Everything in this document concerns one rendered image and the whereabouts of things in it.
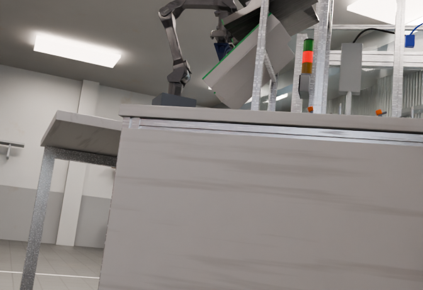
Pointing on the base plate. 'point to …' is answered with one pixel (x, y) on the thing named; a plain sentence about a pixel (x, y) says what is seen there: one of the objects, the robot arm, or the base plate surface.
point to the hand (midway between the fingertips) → (221, 55)
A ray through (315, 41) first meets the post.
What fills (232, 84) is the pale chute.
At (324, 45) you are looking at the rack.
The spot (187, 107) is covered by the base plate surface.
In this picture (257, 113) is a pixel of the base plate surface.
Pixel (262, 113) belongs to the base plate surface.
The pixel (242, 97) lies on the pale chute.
